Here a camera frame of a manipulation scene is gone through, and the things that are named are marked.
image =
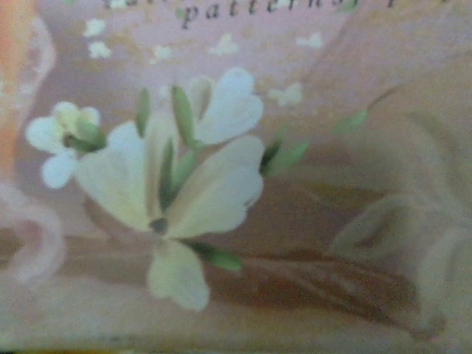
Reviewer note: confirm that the pink floral printed pouch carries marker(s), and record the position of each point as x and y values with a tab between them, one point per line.
236	184

